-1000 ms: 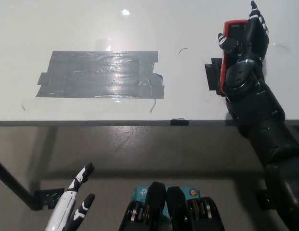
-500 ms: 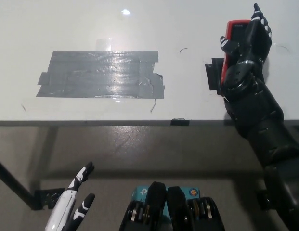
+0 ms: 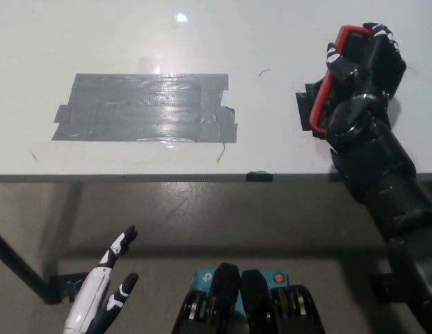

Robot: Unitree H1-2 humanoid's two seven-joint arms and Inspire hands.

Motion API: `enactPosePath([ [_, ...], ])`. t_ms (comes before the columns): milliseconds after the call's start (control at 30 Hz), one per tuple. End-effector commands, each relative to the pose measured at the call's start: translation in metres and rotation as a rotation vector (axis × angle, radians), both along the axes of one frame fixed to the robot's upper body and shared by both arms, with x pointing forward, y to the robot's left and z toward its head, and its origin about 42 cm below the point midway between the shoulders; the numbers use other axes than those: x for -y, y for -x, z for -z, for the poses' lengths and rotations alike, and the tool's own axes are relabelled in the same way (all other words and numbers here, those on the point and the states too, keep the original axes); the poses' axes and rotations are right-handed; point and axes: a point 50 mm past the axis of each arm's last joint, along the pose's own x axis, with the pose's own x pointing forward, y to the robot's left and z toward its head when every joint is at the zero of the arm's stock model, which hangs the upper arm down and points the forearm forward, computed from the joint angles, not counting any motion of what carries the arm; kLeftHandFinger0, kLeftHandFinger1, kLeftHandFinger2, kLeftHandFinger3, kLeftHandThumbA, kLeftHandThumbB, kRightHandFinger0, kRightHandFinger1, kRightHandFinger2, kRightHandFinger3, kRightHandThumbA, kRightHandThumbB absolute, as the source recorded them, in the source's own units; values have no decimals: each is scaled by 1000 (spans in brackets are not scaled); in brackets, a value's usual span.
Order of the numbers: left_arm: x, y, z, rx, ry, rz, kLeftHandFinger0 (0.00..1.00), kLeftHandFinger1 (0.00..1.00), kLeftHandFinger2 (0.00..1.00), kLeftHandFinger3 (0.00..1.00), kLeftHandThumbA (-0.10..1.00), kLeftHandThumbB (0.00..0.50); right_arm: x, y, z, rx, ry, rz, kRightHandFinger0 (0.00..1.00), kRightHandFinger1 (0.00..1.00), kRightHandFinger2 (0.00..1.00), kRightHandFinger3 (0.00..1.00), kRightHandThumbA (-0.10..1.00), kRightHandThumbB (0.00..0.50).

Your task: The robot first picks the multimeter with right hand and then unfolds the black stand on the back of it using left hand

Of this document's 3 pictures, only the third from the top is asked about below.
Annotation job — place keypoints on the black teal robot torso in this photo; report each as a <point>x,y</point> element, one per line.
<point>229,288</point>

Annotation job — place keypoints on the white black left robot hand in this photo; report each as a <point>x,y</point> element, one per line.
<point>94,295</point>

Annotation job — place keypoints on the black diagonal table brace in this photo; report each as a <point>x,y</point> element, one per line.
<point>14,259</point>

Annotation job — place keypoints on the red black digital multimeter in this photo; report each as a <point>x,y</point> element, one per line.
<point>317,108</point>

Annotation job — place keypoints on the black tape patch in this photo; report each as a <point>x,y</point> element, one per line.
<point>304,104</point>

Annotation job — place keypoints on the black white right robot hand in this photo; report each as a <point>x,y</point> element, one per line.
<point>386,69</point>

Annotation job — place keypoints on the black table foot bracket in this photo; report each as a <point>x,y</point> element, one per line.
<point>59,288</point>
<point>381,288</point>

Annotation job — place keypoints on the grey duct tape patch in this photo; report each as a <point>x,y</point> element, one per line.
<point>132,111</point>

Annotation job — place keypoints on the small black tape strip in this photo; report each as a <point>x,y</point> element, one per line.
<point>259,176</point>

